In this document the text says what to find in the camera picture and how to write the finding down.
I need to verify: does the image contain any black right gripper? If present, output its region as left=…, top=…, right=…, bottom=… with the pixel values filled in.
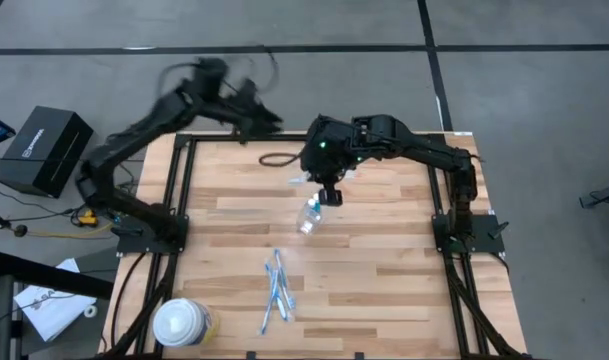
left=300, top=113, right=368, bottom=208

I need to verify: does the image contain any white paper sheet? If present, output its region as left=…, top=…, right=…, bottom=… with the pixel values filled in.
left=12, top=257, right=99, bottom=344

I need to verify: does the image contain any black workstation stand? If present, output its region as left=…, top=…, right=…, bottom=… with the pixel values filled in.
left=0, top=144, right=116, bottom=360

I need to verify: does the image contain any yellow extension cord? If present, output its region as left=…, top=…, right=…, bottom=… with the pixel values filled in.
left=26, top=221, right=116, bottom=240

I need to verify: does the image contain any yellow plug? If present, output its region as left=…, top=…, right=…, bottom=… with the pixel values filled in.
left=75, top=208, right=101, bottom=227

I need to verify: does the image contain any blue toothbrush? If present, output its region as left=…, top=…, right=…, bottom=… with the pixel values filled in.
left=263, top=261, right=290, bottom=322
left=272, top=247, right=298, bottom=310
left=258, top=269, right=281, bottom=336

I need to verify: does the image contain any black aluminium table frame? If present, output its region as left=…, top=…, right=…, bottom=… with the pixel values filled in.
left=97, top=129, right=533, bottom=360

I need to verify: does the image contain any black right camera cable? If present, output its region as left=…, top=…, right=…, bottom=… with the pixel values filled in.
left=257, top=151, right=305, bottom=169

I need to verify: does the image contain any black cardboard box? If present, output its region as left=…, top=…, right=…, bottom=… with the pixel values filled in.
left=0, top=104, right=95, bottom=200

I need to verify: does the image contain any black camera cable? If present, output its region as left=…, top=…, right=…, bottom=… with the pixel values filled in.
left=257, top=151, right=305, bottom=169
left=156, top=49, right=281, bottom=99

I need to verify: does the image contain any white lidded wipes canister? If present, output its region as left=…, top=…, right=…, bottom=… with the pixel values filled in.
left=151, top=297, right=221, bottom=349

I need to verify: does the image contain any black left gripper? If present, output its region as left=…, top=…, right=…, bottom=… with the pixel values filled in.
left=218, top=74, right=284, bottom=139

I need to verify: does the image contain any black left camera cable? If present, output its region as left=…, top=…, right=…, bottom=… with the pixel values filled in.
left=156, top=49, right=281, bottom=99

